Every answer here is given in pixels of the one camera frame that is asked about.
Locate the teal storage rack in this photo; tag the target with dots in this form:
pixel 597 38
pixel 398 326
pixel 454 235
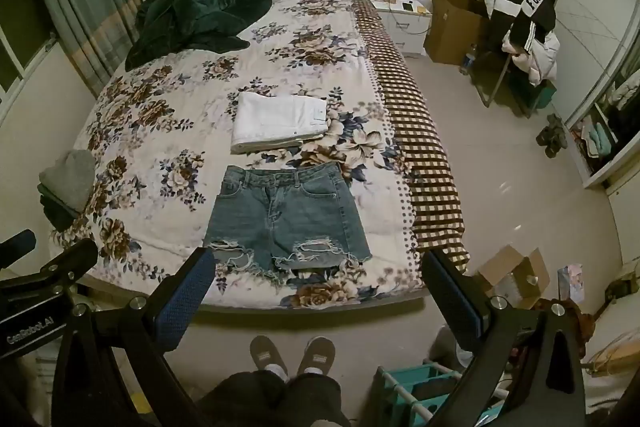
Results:
pixel 425 379

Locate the plastic water bottle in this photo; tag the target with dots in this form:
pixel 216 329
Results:
pixel 467 59

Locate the dark green blanket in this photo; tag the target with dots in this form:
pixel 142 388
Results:
pixel 200 12

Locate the ripped denim shorts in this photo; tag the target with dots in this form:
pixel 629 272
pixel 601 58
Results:
pixel 290 217

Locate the small open cardboard box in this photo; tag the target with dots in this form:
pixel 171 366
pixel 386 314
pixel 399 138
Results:
pixel 515 279

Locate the floral bed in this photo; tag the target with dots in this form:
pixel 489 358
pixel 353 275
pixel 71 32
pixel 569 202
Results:
pixel 175 117

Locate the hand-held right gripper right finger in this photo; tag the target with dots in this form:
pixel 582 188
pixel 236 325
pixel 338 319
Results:
pixel 461 304

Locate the metal folding chair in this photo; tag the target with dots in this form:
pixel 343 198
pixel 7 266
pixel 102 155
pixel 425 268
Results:
pixel 492 79

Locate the grey knit cloth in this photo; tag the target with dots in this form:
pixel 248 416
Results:
pixel 70 177

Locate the person's left grey slipper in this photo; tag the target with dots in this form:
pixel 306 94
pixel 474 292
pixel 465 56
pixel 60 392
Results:
pixel 267 354

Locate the pink printed packet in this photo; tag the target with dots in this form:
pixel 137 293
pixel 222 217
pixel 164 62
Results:
pixel 570 282

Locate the person's legs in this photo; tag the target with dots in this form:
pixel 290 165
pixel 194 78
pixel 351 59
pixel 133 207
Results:
pixel 270 399

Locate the folded white pants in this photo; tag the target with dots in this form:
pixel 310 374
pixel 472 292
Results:
pixel 275 119

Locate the person's grey slipper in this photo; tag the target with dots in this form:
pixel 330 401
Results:
pixel 316 353
pixel 267 354

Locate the dark cloth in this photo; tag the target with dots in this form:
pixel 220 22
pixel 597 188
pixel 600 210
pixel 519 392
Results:
pixel 55 213

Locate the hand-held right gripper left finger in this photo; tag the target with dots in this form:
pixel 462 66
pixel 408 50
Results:
pixel 192 289

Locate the brown checkered bed sheet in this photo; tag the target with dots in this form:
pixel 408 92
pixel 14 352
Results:
pixel 425 147

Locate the dark shoes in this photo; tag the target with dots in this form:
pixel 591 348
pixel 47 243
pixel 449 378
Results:
pixel 552 134

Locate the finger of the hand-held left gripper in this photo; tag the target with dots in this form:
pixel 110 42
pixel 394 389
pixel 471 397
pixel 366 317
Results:
pixel 67 262
pixel 17 243

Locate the window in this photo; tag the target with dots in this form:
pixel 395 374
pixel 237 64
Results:
pixel 20 52

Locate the white wardrobe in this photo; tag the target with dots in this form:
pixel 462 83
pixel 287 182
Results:
pixel 585 22

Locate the white nightstand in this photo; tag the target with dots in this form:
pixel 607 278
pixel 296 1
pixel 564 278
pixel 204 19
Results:
pixel 405 27

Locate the large brown cardboard box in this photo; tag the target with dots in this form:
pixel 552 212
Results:
pixel 452 29

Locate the chair with clothes pile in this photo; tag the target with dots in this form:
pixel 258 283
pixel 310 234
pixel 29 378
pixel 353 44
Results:
pixel 542 54

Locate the person's right grey slipper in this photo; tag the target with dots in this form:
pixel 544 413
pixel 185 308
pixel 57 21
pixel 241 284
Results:
pixel 316 353

